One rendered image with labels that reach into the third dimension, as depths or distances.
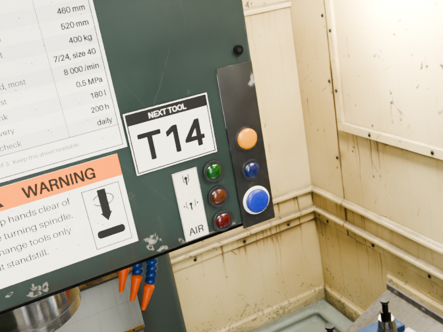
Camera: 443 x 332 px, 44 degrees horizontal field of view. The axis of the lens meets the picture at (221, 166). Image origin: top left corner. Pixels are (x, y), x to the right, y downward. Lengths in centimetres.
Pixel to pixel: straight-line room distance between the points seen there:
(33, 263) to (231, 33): 33
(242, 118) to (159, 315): 94
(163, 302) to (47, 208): 92
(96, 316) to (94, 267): 77
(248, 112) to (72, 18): 22
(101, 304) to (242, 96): 86
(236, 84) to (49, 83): 21
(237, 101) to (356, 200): 122
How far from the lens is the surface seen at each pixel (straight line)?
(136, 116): 60
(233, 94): 63
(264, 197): 67
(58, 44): 57
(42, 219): 60
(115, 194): 61
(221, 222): 66
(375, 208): 175
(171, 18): 60
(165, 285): 147
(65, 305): 81
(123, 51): 59
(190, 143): 62
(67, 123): 58
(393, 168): 163
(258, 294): 207
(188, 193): 64
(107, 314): 141
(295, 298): 217
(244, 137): 64
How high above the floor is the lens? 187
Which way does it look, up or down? 19 degrees down
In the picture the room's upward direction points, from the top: 10 degrees counter-clockwise
